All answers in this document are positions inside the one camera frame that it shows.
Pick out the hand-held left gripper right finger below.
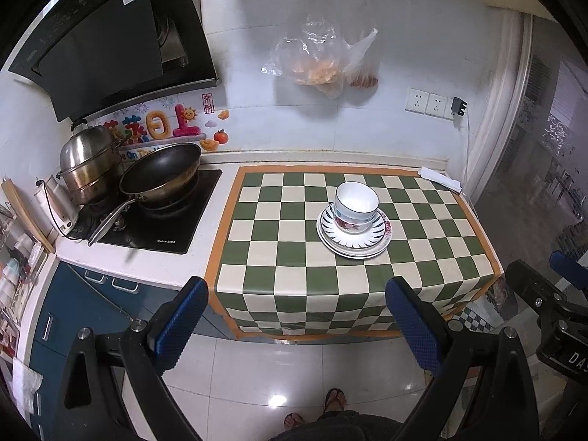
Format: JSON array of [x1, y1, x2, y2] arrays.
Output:
[[385, 277, 539, 441]]

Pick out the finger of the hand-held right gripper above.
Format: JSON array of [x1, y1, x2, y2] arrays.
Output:
[[504, 260, 569, 319], [549, 250, 588, 292]]

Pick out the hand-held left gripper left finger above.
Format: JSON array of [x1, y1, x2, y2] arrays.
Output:
[[39, 276, 209, 441]]

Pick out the blue striped white plate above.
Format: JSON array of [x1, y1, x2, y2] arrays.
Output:
[[318, 203, 387, 245]]

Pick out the white bowl blue pattern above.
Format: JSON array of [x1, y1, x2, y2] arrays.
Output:
[[334, 204, 379, 223]]

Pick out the white floral bowl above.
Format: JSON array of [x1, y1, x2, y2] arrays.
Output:
[[333, 209, 375, 235]]

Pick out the white bowl dark rim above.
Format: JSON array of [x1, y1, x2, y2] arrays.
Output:
[[334, 182, 380, 216]]

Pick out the black cooktop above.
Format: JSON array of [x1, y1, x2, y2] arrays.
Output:
[[69, 168, 223, 255]]

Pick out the person's right foot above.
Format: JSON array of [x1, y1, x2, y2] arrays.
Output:
[[323, 388, 347, 416]]

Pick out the blue kitchen cabinet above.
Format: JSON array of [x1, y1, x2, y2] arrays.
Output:
[[28, 259, 230, 441]]

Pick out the glass sliding door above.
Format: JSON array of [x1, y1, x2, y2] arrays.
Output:
[[473, 14, 588, 262]]

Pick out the green white checkered tablecloth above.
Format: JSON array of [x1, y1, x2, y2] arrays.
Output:
[[204, 163, 502, 341]]

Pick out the folded white cloth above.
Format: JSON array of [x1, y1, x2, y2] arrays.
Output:
[[419, 166, 462, 192]]

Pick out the person's dark shorts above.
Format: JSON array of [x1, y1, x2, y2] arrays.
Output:
[[269, 411, 405, 441]]

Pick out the black frying pan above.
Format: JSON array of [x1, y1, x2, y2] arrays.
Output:
[[87, 142, 203, 246]]

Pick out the cluttered side shelf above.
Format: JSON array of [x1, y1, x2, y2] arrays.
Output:
[[0, 202, 47, 359]]

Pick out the wooden cutting board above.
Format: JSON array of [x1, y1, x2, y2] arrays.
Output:
[[1, 177, 57, 254]]

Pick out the steel steamer pot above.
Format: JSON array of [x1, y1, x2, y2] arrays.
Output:
[[56, 125, 126, 206]]

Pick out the white plastic bag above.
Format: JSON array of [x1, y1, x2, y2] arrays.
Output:
[[342, 28, 380, 89]]

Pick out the clear plastic bag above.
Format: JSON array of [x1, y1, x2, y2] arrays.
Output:
[[262, 16, 350, 99]]

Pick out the black range hood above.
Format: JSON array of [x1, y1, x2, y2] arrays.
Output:
[[8, 0, 221, 122]]

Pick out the white cable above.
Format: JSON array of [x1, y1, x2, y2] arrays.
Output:
[[459, 115, 474, 203]]

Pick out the white wall outlet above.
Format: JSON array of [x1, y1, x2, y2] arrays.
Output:
[[405, 87, 430, 113], [425, 93, 453, 119]]

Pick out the colourful wall sticker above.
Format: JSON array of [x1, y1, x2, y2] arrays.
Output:
[[89, 93, 230, 159]]

